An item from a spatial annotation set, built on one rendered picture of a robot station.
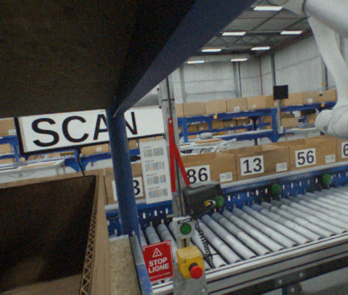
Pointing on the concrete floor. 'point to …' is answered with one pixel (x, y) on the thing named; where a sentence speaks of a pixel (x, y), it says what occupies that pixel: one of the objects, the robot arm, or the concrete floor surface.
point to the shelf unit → (92, 76)
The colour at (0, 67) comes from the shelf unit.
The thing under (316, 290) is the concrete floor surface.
